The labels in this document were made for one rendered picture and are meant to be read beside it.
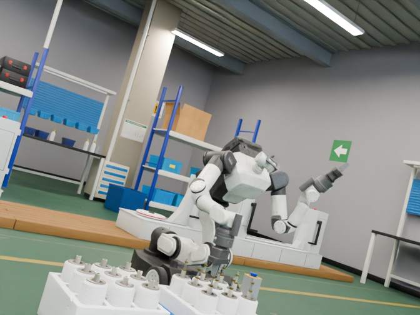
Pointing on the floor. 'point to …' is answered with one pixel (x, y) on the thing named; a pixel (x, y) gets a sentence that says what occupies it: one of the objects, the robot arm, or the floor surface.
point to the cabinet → (105, 178)
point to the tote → (124, 198)
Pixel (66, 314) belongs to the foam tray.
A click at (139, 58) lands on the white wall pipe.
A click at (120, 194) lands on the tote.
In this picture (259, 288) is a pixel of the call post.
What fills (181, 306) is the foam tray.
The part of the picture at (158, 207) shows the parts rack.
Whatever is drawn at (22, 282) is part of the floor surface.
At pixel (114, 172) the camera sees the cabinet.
